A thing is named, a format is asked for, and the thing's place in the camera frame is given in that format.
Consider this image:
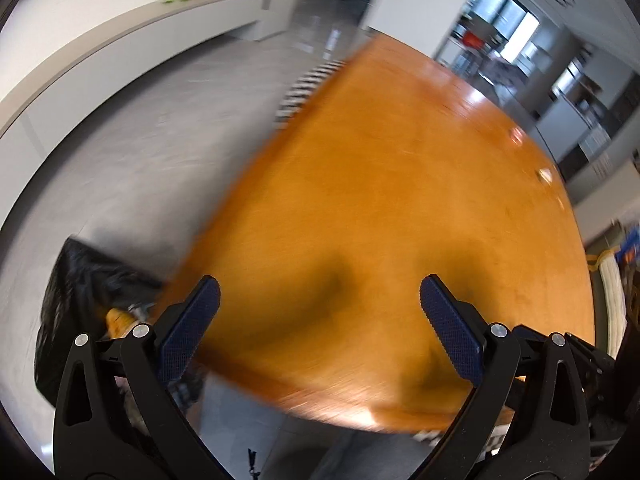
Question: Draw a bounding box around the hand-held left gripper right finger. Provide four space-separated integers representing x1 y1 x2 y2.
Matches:
415 274 593 480

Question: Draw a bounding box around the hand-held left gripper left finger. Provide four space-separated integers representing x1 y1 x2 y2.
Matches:
52 276 236 480

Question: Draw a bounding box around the yellow patterned paper cup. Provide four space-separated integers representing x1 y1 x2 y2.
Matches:
105 307 145 339

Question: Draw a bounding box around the black trash bag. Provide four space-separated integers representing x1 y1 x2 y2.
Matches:
34 237 166 406

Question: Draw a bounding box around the white ribbed bundle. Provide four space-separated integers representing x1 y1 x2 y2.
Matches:
596 252 630 353

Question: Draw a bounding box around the striped rug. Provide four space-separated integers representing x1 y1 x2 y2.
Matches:
275 57 351 123

